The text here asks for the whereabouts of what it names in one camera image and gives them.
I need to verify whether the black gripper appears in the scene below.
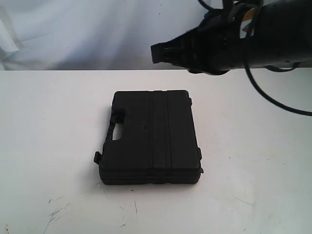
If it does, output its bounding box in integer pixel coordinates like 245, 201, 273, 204
151, 7, 246, 76

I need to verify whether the black plastic tool case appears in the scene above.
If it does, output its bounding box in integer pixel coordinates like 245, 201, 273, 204
94, 90, 203, 185

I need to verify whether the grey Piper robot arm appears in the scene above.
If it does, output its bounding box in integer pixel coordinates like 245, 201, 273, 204
151, 0, 312, 76

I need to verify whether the white backdrop cloth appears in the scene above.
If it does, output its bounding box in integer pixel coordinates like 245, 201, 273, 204
0, 0, 312, 71

